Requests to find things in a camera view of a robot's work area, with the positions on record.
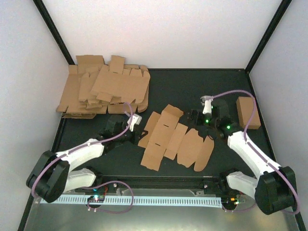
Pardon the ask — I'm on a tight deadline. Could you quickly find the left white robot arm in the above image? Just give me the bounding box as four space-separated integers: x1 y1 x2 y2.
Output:
26 114 146 203

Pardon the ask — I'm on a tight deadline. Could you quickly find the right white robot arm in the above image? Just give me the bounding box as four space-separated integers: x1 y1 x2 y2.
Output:
189 96 299 215

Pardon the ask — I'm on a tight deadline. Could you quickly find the folded brown cardboard box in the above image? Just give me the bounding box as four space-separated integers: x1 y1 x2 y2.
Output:
236 97 261 130

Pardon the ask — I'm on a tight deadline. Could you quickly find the stack of flat cardboard blanks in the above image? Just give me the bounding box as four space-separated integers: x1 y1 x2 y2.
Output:
56 55 150 119

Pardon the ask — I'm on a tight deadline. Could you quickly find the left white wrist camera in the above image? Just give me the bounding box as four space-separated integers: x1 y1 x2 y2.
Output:
128 114 142 131

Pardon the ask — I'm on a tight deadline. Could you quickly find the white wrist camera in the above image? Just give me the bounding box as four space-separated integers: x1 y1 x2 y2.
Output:
128 114 142 131
200 95 214 115

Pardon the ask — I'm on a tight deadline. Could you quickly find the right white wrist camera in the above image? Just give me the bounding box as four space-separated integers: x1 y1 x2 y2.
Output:
200 95 214 115

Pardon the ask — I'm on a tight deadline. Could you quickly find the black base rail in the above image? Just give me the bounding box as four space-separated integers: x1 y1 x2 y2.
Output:
72 175 244 193

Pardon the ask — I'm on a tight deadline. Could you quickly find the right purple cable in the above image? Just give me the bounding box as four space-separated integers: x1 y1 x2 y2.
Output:
211 89 300 215

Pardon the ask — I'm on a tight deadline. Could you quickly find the light blue slotted cable duct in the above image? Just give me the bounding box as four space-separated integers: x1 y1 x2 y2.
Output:
52 194 222 208

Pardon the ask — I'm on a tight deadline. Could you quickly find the metal base plate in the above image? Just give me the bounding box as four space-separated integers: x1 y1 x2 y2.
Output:
20 190 306 231

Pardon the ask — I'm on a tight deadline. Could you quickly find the left black frame post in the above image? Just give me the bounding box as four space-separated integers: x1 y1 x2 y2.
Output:
33 0 75 65

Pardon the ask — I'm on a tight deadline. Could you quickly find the black frame post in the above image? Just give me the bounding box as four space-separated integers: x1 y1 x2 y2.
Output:
245 0 292 74
33 0 75 65

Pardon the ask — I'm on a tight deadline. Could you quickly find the right black frame post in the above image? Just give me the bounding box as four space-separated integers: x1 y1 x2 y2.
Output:
245 0 292 74

